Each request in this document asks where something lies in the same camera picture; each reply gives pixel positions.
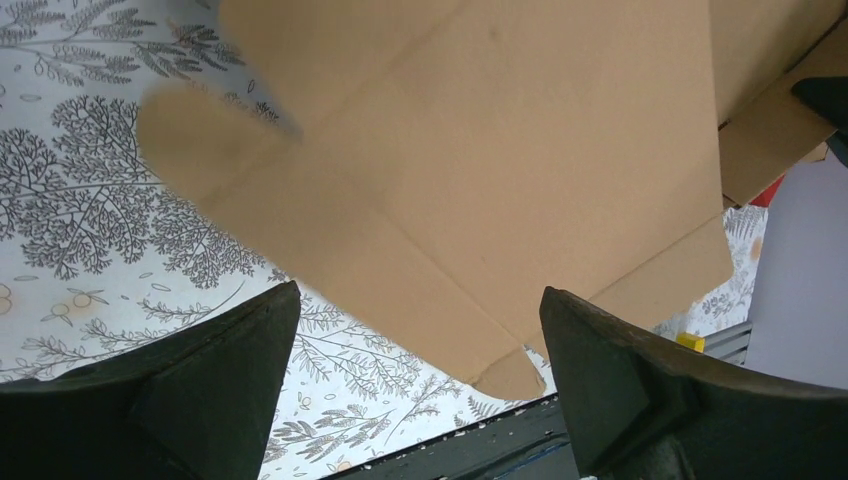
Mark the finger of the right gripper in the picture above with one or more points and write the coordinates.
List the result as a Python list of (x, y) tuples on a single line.
[(827, 97)]

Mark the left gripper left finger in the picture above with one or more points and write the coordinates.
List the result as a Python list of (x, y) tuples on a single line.
[(197, 404)]

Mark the cardboard box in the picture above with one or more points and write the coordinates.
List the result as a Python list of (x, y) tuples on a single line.
[(449, 160)]

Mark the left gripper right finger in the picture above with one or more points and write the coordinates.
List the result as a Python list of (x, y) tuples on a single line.
[(726, 421)]

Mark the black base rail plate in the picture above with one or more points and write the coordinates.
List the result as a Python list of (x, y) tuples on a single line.
[(477, 450)]

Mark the red box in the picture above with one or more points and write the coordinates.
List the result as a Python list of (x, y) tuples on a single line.
[(764, 199)]

